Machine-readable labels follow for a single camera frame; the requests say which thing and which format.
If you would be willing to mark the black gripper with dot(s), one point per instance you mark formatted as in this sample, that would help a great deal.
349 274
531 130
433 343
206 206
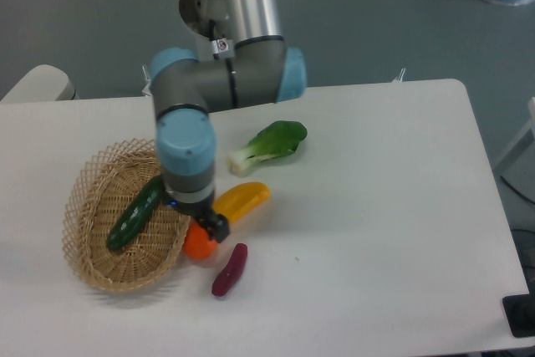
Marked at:
215 225

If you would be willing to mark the dark green cucumber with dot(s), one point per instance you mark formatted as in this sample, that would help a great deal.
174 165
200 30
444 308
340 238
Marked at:
136 215

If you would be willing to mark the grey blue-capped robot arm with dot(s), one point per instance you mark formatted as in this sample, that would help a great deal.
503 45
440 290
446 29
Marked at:
258 68

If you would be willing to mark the woven wicker basket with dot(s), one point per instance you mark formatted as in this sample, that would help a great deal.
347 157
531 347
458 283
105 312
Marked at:
107 184

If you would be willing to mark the yellow mango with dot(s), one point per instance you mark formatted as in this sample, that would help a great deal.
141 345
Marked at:
237 202

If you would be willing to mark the orange fruit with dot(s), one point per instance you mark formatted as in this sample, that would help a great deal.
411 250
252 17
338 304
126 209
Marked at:
198 245

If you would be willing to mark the purple sweet potato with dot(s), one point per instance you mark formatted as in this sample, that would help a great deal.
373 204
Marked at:
231 273

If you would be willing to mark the green bok choy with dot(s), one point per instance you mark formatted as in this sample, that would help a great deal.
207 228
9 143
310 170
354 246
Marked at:
279 139

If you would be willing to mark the white chair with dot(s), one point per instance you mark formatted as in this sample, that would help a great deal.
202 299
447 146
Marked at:
43 83

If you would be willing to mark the black device at table edge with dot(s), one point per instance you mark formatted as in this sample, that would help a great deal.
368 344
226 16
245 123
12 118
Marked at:
519 310

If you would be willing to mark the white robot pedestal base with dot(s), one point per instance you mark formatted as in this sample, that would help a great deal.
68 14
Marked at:
200 27

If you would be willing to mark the white furniture frame right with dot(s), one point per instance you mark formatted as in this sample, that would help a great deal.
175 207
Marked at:
519 143

